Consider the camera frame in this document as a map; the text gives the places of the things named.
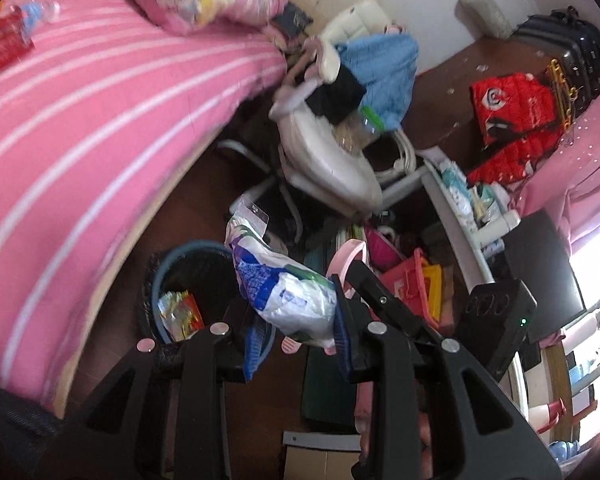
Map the blue white plastic bag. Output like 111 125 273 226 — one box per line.
225 200 337 354

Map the pink plastic clip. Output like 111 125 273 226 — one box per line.
280 238 368 356

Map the clear plastic water bottle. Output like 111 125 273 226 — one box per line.
20 0 61 28

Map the blue trash bin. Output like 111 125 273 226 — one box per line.
136 240 275 382

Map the red plastic basket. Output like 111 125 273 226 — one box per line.
380 248 443 328

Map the white shelf rack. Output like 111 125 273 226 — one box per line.
416 146 521 290

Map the red padded jacket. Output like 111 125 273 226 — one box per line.
468 73 564 185

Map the white pink baby chair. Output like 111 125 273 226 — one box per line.
219 0 426 218

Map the black suitcase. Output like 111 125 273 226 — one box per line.
513 6 600 117

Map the blue cloth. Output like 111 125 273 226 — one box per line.
336 32 419 131

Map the pink striped bed sheet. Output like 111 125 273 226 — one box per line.
0 0 286 415

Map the red snack wrapper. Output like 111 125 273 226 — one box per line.
0 6 33 70

